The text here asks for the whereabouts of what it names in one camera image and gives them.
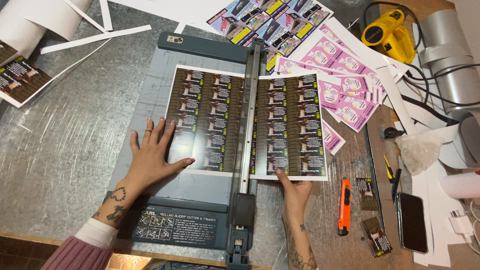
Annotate person's right hand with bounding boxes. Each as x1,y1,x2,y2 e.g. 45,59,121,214
275,168,313,223

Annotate person's left hand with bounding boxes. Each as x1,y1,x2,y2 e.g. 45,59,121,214
129,116,196,190

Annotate brown printed card sheet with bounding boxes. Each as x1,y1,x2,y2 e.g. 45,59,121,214
165,64,330,182

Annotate orange utility knife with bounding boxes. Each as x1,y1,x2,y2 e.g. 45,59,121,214
337,179,352,236

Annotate grey rolling paper trimmer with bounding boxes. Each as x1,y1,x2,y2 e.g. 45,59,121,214
107,32,271,269

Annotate small pink card strip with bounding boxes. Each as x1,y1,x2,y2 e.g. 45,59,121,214
321,120,346,156

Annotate stack of brown cards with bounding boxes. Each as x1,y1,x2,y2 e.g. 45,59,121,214
356,178,380,212
360,216,393,258

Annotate long metal ruler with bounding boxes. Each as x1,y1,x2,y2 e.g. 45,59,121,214
364,116,387,230

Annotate yellow black craft knife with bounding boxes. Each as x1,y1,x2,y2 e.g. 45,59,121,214
383,154,402,204

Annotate black round knob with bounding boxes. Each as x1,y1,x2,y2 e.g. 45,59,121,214
384,127,405,140

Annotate black smartphone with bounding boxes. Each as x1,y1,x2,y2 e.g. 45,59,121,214
396,192,429,254

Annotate crumpled clear plastic bag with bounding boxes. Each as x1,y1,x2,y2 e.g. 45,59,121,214
395,132,446,176

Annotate wide white paper strip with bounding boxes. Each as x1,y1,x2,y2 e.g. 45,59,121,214
40,24,152,55

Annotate pile of white sheets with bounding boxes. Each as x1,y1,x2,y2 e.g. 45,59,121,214
412,160,467,268

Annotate large pink printed sheet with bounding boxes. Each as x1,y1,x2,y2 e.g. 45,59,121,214
296,22,388,99

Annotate cut brown card sheet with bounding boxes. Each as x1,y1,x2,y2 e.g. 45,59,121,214
0,40,53,108

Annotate small white roll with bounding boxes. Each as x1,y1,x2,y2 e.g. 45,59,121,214
440,171,480,200

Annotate white charger plug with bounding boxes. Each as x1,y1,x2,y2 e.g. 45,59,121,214
448,210,475,238

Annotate colourful flyer sheet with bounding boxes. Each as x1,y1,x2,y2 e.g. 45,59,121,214
206,0,335,74

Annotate white paper roll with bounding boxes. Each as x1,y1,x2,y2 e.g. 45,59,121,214
0,0,93,58

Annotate yellow heat gun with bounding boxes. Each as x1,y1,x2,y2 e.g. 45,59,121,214
361,9,416,65

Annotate silver vinyl roll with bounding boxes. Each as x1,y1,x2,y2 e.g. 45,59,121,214
418,9,480,114

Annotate black power cable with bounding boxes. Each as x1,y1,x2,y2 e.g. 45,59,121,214
363,1,480,107

